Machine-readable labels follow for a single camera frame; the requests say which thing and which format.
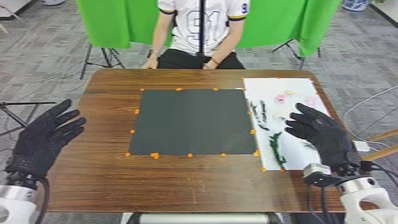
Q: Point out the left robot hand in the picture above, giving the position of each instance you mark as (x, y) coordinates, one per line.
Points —
(44, 140)

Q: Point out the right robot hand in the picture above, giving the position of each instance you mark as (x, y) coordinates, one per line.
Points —
(323, 136)

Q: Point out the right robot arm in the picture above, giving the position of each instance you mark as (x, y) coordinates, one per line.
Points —
(364, 195)

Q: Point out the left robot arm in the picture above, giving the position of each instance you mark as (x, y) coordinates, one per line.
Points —
(12, 203)

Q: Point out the dark mat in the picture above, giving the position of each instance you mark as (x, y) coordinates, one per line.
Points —
(192, 121)

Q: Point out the person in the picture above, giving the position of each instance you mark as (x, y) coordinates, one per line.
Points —
(177, 23)

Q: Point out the green sprig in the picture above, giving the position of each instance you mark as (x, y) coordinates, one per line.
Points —
(252, 109)
(275, 146)
(263, 111)
(263, 127)

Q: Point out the black folding stand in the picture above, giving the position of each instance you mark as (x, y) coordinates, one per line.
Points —
(17, 115)

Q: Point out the pink flower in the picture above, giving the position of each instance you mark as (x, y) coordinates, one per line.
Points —
(311, 100)
(280, 98)

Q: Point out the white sheet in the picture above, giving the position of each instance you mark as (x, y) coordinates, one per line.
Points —
(277, 86)

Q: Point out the black tripod stand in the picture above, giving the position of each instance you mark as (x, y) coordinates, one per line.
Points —
(106, 57)
(295, 50)

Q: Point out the pale grey bar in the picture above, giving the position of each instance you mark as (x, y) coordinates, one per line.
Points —
(204, 218)

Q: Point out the black upright pole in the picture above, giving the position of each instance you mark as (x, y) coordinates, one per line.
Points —
(200, 26)

